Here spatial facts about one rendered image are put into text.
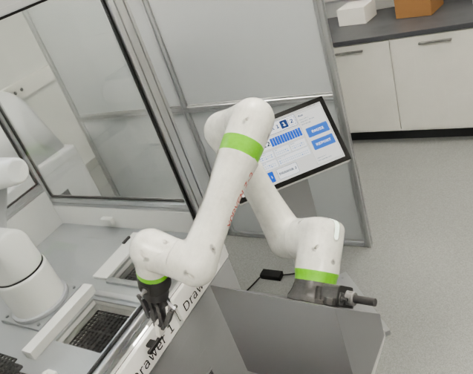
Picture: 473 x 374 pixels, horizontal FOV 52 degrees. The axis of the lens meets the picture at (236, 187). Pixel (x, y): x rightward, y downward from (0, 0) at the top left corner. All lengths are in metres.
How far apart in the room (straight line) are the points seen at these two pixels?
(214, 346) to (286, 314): 0.78
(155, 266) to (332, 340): 0.49
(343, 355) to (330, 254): 0.27
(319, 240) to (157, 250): 0.46
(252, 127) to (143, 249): 0.42
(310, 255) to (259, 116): 0.42
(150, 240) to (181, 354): 0.73
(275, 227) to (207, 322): 0.61
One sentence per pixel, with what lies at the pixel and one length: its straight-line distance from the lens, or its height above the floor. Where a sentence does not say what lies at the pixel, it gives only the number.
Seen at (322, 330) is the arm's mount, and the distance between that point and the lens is 1.31.
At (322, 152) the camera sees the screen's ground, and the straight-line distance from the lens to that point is 2.11.
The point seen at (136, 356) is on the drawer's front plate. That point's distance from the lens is 1.66.
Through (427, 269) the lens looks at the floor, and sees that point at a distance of 2.95.
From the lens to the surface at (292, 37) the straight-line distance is 2.57.
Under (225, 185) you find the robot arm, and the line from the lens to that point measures 1.23.
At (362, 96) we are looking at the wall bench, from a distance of 4.04.
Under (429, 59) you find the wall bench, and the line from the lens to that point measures 3.82.
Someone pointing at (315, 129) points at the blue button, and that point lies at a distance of 2.13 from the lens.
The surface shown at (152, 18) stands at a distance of 2.94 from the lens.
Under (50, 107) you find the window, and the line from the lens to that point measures 1.40.
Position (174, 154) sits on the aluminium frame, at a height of 1.34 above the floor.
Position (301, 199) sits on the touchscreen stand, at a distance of 2.25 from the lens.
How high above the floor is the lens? 2.02
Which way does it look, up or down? 29 degrees down
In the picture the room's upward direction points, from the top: 20 degrees counter-clockwise
